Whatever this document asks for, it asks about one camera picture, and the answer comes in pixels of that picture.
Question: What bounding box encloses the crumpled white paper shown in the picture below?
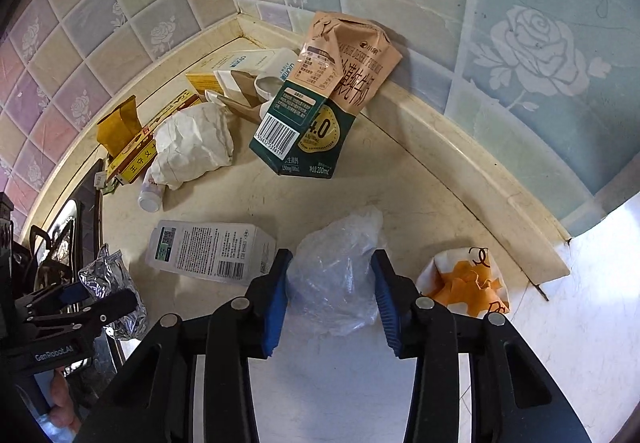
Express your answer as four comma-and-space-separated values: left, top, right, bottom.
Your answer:
149, 103, 235, 190

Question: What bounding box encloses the orange and white paper wrapper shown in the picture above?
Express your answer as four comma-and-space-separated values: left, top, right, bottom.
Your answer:
416, 245, 511, 320

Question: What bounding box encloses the silver foil packet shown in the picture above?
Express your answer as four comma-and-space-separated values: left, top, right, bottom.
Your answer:
77, 243, 148, 341

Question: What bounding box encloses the black pan support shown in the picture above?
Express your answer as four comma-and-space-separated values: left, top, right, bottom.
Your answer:
15, 223, 56, 284

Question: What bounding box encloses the yellow and white toothpaste box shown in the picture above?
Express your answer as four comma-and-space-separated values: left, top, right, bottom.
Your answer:
185, 48, 303, 96

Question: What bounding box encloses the black glass gas stove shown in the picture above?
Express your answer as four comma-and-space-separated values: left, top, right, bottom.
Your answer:
10, 158, 126, 374

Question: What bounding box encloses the yellow and red seasoning box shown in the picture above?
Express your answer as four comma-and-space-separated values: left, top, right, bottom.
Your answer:
106, 93, 201, 186

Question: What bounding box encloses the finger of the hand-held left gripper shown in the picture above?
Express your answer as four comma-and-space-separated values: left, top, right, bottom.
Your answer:
25, 290, 138, 331
15, 280, 93, 319

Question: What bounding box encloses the clear plastic bag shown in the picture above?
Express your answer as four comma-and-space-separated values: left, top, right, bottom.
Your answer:
286, 205, 386, 338

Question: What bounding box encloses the crushed brown white paper cup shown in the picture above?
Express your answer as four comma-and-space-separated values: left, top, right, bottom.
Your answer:
204, 70, 283, 124

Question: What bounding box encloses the white milk carton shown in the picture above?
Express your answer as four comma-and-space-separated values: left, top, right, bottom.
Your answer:
145, 219, 277, 285

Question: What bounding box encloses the person's left hand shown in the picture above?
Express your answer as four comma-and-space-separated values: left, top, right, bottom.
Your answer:
50, 373, 83, 429

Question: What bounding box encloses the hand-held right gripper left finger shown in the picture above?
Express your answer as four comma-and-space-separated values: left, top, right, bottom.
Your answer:
75, 248, 296, 443

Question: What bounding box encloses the green and brown milk carton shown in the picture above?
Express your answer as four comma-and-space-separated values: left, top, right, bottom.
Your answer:
249, 12, 404, 180

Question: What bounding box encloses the torn yellow paper packet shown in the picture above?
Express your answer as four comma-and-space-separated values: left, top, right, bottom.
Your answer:
96, 95, 143, 156

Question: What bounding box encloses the small white plastic bottle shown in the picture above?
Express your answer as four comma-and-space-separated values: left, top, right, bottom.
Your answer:
138, 173, 166, 212

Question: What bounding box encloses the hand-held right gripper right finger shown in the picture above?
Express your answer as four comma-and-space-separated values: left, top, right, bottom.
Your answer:
370, 249, 593, 443

